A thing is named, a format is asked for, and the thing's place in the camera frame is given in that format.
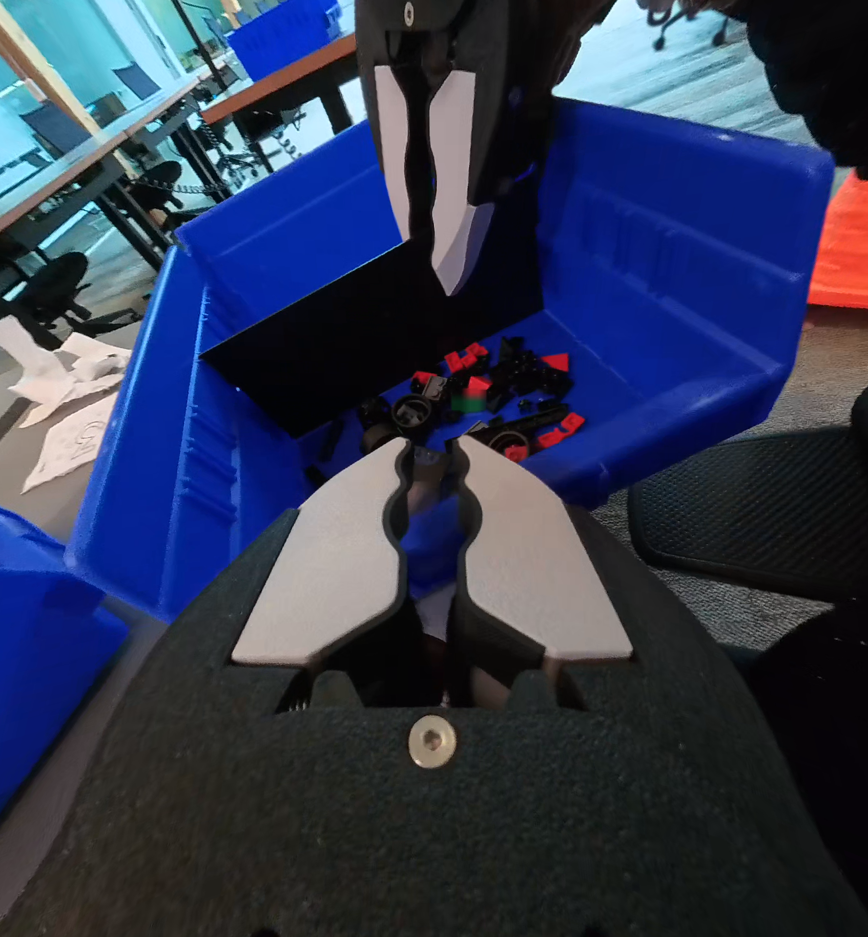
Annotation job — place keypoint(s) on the crumpled white paper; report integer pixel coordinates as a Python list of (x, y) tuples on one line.
[(60, 366)]

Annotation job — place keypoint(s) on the person's dark clothing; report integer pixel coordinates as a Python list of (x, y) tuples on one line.
[(829, 73)]

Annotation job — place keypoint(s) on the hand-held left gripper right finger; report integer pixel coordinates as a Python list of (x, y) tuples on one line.
[(536, 571)]

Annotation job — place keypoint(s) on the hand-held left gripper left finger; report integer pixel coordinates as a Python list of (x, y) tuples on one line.
[(331, 571)]

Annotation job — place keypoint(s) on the black mesh office chair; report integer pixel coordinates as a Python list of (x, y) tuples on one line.
[(741, 498)]

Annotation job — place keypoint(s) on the pile of black red lego pieces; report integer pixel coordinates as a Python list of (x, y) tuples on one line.
[(522, 373)]

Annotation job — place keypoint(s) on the printed white paper sheet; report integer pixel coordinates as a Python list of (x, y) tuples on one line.
[(75, 439)]

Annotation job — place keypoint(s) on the black bin divider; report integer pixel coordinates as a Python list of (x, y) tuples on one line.
[(331, 351)]

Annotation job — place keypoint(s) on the person's dark trouser leg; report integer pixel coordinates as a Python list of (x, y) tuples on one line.
[(829, 768)]

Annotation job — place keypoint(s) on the wooden office desk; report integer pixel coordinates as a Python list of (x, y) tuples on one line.
[(287, 77), (60, 179)]

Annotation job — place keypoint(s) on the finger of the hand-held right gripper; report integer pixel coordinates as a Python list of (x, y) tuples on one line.
[(452, 183), (394, 146)]

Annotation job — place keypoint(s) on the blue plastic bin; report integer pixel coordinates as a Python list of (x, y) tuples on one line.
[(280, 40), (24, 659), (661, 241)]

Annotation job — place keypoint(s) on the orange plastic object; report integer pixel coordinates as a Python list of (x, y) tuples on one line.
[(859, 249)]

